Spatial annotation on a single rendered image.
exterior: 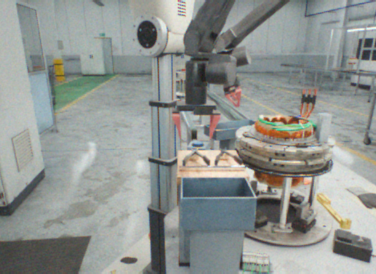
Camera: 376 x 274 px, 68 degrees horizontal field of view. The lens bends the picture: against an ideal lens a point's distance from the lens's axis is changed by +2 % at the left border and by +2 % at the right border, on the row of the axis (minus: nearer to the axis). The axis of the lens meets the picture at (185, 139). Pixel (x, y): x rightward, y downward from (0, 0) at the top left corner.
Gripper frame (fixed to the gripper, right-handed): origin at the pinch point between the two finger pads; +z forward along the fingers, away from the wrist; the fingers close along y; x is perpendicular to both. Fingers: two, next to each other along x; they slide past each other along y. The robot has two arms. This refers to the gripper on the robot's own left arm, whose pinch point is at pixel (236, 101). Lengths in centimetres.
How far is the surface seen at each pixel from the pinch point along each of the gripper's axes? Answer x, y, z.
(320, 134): -24.0, -31.1, 6.8
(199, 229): 11, -68, 1
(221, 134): 9.0, -12.2, 7.5
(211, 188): 8, -57, -1
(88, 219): 152, 45, 82
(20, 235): 191, 20, 62
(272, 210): -2.5, -29.3, 36.4
